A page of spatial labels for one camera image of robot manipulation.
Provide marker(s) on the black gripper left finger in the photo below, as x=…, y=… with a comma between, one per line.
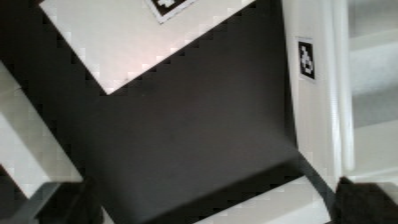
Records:
x=62, y=204

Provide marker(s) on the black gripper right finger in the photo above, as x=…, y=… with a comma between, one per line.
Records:
x=362, y=205

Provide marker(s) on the white cabinet top block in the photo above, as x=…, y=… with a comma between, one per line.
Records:
x=124, y=33

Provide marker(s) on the white cabinet body box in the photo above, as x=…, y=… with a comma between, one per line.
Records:
x=341, y=42

